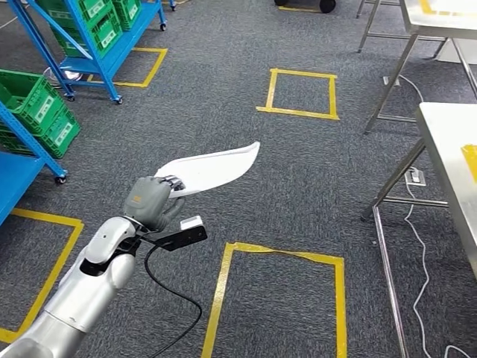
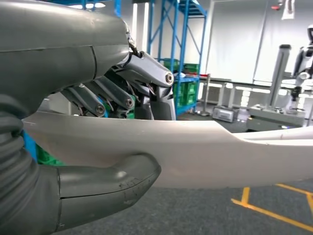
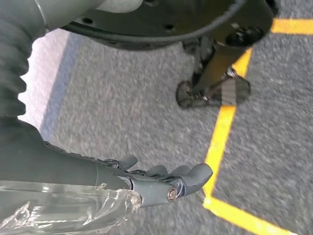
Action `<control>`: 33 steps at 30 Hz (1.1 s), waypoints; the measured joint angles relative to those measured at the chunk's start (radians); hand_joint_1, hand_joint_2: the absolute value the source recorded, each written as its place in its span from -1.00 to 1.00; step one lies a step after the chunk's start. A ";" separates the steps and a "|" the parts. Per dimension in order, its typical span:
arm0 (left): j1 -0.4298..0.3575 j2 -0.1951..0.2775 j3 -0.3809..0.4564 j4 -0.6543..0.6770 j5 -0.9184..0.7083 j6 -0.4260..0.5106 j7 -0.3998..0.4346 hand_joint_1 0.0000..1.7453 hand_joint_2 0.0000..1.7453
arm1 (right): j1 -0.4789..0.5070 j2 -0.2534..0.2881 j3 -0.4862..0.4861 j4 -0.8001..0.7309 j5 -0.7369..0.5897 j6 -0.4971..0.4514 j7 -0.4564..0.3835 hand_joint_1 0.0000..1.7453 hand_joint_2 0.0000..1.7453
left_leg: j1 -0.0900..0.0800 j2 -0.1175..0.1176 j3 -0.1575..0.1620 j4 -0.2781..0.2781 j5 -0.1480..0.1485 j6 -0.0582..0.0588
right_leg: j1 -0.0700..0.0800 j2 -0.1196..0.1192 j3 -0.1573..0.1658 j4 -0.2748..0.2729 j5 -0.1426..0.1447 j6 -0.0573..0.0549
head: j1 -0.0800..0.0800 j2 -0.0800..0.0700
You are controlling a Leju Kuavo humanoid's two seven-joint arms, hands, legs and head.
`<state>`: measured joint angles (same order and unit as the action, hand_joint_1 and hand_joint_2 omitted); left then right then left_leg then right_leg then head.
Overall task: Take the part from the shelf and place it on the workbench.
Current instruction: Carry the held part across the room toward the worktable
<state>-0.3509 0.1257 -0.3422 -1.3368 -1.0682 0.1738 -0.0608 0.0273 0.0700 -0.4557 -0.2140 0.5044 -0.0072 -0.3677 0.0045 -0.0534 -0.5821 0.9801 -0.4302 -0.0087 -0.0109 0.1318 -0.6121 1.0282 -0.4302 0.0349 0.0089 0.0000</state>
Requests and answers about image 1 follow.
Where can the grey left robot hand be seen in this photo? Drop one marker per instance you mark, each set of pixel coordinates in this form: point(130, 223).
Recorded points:
point(145, 202)

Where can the white curved plastic part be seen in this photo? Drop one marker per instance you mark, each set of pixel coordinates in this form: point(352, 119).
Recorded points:
point(216, 168)

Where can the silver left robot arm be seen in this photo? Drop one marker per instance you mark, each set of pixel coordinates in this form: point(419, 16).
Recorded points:
point(85, 291)

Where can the blue metal shelf rack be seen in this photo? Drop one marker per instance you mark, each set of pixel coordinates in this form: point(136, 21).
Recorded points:
point(37, 148)
point(123, 47)

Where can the blue metal shelf board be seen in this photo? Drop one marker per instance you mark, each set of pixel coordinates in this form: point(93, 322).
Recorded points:
point(14, 188)

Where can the steel workbench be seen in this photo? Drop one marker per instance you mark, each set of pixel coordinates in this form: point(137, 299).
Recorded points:
point(443, 148)

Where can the twisted yellow floor tape square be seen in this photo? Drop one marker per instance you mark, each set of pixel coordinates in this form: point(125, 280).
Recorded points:
point(220, 296)

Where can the white cart black wheels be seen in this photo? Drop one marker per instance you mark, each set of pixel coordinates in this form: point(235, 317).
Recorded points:
point(327, 5)

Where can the grey floor socket box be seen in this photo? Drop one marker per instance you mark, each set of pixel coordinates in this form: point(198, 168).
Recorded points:
point(391, 80)
point(415, 177)

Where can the steel table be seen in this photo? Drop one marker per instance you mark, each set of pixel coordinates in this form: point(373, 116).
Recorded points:
point(439, 24)

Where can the white panel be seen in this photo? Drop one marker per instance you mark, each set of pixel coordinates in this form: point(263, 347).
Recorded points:
point(454, 52)

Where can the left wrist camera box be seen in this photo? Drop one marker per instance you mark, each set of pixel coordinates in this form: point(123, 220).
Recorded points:
point(186, 237)

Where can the yellow tape line frame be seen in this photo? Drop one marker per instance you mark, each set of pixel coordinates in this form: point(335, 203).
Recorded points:
point(426, 6)

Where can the small yellow tape frame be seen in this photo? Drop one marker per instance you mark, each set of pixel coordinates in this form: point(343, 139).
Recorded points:
point(471, 160)

